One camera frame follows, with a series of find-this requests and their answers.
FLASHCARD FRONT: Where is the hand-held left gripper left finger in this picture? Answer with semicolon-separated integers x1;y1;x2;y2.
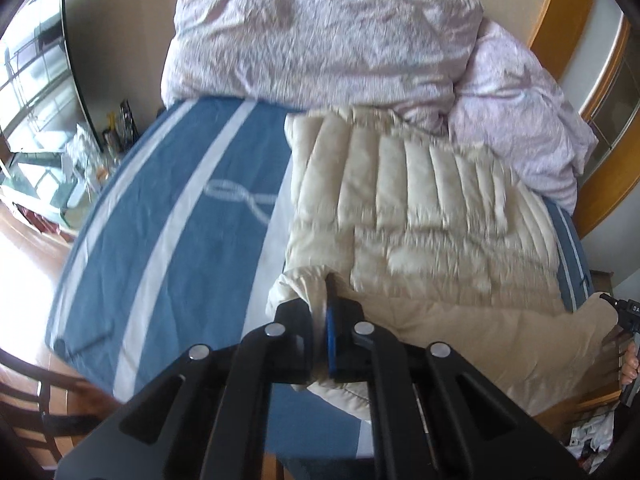
55;299;321;480

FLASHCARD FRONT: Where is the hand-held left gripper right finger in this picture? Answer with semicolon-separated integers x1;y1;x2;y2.
323;274;592;480

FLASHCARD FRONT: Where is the cream puffer jacket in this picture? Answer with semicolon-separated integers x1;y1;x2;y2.
265;105;621;421

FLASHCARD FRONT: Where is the person's right hand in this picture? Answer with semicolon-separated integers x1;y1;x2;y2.
620;342;640;389

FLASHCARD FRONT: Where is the white printed clutter pile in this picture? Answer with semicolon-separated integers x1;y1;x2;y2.
565;404;622;476

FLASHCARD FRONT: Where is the blue white striped bed sheet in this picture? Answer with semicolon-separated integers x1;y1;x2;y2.
45;97;596;480

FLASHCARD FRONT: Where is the wooden wardrobe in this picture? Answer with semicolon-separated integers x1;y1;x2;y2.
529;0;640;241

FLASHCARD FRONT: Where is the dark wooden chair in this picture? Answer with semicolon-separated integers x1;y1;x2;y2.
0;347;126;480

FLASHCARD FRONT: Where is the dark holder with pens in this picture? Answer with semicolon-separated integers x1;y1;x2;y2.
101;100;137;155

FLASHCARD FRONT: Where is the glass television stand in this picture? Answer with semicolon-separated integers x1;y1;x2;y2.
0;150;101;233

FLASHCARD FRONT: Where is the pink floral folded quilt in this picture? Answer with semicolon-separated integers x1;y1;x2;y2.
160;0;483;136

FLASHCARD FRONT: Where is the flat screen television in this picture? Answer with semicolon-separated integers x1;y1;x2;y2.
0;0;103;153

